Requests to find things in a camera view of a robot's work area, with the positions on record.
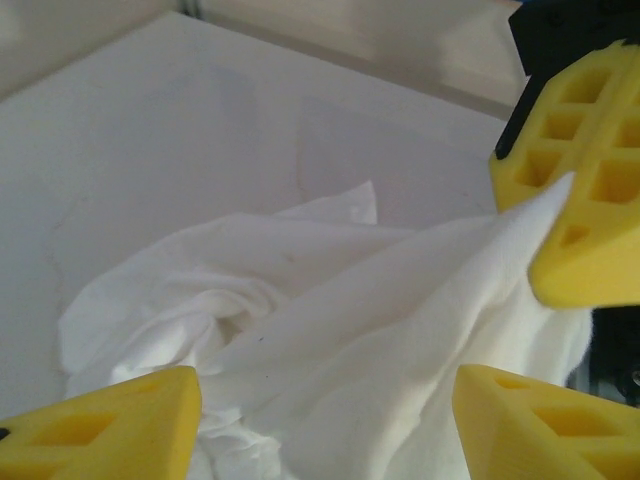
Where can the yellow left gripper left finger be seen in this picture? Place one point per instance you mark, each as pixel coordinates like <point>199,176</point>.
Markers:
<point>100,435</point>

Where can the white t-shirt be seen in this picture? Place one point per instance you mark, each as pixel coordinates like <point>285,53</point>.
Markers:
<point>350,310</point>

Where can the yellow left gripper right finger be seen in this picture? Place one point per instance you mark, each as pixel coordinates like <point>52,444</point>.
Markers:
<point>550,435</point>

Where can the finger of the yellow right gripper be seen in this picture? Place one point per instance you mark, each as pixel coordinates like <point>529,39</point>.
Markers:
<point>515,190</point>
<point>600,270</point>

